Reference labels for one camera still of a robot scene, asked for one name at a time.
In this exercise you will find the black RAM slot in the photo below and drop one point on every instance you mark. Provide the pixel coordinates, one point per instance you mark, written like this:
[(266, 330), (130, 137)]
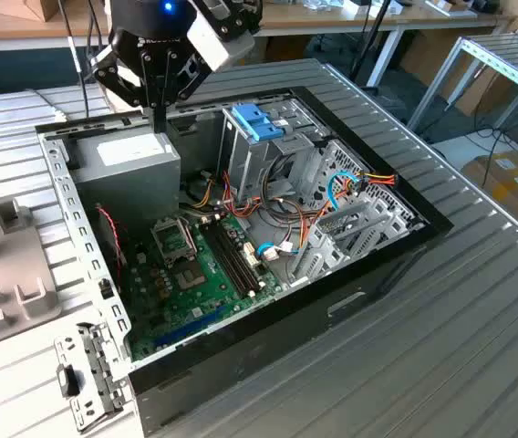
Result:
[(225, 260), (240, 260), (230, 260), (235, 260)]

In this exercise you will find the aluminium frame side table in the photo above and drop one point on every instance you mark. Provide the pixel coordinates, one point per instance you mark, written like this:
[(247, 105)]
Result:
[(510, 55)]

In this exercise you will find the cardboard box on desk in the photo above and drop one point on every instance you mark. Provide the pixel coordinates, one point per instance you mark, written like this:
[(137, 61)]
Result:
[(31, 8)]

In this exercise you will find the metal optical drive cage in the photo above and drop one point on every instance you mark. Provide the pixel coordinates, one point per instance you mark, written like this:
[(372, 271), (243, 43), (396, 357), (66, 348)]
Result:
[(250, 164)]

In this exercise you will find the metal card retention bracket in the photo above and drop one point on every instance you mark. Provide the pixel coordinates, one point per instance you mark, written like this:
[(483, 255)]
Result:
[(99, 365)]

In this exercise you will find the brown cardboard sheet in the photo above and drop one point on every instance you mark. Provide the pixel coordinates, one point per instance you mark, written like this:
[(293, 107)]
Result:
[(478, 93)]

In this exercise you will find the blue expansion slot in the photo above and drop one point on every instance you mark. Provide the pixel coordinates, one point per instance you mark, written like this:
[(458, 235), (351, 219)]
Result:
[(186, 326)]

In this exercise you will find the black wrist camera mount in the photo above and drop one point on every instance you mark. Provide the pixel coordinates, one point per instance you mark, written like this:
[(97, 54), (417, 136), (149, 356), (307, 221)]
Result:
[(236, 16)]

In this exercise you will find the cardboard box with labels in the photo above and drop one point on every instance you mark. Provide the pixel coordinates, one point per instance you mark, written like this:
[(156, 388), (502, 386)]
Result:
[(510, 196)]

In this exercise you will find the grey power supply unit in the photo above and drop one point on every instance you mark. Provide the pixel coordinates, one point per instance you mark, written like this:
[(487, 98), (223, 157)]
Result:
[(127, 182)]

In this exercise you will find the metal disk bay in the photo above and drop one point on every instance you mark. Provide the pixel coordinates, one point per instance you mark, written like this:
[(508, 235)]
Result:
[(327, 260)]

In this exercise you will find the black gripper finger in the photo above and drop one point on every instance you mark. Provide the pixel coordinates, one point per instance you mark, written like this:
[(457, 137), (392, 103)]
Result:
[(188, 80), (113, 82)]

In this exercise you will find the metal locking lever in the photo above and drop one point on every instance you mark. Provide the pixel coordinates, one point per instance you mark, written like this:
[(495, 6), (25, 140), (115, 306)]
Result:
[(190, 238)]

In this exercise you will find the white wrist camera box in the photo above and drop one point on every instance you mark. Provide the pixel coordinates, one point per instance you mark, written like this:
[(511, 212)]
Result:
[(215, 41)]

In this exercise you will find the long wooden desk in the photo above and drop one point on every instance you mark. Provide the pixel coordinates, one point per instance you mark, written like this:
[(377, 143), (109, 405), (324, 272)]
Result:
[(313, 20)]

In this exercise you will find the green motherboard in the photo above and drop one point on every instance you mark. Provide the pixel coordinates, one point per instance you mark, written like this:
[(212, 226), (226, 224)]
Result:
[(222, 296)]

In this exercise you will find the black open PC case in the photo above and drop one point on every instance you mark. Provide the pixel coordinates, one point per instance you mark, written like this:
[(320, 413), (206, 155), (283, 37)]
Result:
[(286, 347)]

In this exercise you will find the CPU socket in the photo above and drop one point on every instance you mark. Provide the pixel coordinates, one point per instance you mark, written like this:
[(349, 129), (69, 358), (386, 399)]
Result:
[(189, 276)]

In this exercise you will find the grey parts rack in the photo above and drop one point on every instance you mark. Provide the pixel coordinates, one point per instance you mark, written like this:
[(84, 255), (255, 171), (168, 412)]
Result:
[(8, 264)]

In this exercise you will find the blue plastic drive latch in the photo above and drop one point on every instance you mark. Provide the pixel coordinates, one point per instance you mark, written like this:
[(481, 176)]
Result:
[(252, 121)]

